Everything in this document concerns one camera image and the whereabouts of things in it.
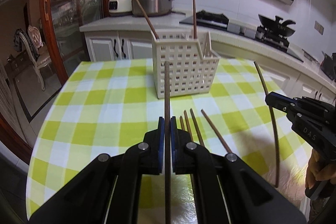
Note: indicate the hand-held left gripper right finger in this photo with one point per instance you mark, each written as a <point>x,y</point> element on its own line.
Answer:
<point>173,134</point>

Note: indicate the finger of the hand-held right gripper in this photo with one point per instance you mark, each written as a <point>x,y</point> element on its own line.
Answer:
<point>284,98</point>
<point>278,106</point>

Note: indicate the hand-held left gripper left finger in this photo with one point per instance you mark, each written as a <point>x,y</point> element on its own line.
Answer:
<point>161,134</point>

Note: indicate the light olive wooden chopstick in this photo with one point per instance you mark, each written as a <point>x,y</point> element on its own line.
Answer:
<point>276,145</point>

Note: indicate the cream plastic utensil basket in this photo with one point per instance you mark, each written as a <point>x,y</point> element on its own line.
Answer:
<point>183,74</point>

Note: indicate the person's right hand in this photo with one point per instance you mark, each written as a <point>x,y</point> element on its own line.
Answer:
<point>315,174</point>

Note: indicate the steel stockpot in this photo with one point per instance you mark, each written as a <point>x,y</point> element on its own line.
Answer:
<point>329,66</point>

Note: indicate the black burner grate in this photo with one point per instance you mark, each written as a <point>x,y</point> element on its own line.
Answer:
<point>273,39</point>
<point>211,16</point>

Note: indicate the black wok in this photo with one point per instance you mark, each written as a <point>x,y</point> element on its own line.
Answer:
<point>275,26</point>

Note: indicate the green checked tablecloth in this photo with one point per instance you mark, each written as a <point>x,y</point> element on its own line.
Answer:
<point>92,108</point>

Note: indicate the black glass gas cooktop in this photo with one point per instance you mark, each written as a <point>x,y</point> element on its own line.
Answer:
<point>210,24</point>

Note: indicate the silver brown rice cooker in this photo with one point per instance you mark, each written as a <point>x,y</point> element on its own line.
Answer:
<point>157,3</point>

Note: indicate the white rice cooker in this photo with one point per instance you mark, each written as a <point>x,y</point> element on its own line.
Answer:
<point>119,5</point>

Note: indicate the ornate white dining chair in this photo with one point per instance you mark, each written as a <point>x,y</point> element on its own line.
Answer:
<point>36,56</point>

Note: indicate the red wooden glass sliding door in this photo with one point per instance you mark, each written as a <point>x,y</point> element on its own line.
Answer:
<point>44,29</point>

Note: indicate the dark wooden side table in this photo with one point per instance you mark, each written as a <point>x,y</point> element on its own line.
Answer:
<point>15,64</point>

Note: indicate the dark clothing on chair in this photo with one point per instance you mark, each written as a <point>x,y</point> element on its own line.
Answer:
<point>19,40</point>

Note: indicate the beige wall outlet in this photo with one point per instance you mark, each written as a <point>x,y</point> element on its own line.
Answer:
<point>319,27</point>

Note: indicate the red wooden door frame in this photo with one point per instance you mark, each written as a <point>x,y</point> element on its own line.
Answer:
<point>8,132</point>

